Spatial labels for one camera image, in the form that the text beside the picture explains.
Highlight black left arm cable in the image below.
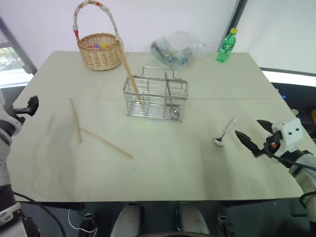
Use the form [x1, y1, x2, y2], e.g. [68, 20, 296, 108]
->
[13, 191, 68, 237]

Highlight grey rounded robot leg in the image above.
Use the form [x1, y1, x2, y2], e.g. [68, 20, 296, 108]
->
[178, 201, 211, 235]
[109, 203, 145, 237]

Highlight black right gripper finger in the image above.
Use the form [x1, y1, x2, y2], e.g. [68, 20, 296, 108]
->
[235, 130, 263, 157]
[256, 119, 275, 136]

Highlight wicker basket with handle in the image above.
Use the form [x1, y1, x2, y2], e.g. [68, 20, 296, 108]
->
[72, 0, 124, 72]

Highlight green plastic bottle yellow cap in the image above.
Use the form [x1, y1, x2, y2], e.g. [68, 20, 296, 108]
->
[216, 27, 238, 63]

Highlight metal wire cutlery rack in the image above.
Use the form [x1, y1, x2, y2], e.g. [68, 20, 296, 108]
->
[122, 66, 189, 124]

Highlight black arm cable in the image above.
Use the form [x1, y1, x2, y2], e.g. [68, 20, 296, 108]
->
[264, 142, 316, 171]
[13, 191, 68, 237]

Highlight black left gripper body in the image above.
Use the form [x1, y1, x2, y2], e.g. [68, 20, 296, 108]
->
[12, 105, 29, 117]

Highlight white side desk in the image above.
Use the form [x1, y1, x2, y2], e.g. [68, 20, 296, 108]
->
[259, 66, 316, 87]

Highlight metal spoon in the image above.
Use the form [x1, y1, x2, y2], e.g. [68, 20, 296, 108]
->
[212, 118, 238, 148]

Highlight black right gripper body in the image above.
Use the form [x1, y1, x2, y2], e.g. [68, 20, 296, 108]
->
[252, 130, 283, 158]

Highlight grey window frame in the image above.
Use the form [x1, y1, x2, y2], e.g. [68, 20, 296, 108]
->
[0, 14, 38, 75]

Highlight wooden chopstick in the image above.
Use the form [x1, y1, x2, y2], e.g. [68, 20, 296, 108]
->
[117, 42, 142, 100]
[119, 44, 144, 101]
[71, 99, 82, 144]
[78, 127, 134, 159]

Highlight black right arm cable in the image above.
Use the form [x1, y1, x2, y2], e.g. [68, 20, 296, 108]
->
[264, 142, 316, 171]

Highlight thin white wire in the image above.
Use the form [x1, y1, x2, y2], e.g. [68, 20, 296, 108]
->
[67, 209, 98, 234]

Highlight clear plastic bag with items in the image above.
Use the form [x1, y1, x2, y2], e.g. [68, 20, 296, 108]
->
[150, 30, 213, 71]

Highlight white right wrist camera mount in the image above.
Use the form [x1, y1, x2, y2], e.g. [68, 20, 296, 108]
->
[271, 118, 303, 153]

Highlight black table leg bracket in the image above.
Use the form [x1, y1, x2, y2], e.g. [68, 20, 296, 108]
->
[79, 213, 96, 237]
[217, 214, 234, 237]

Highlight dark vertical wall post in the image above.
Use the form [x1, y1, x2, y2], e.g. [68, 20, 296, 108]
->
[217, 0, 249, 53]

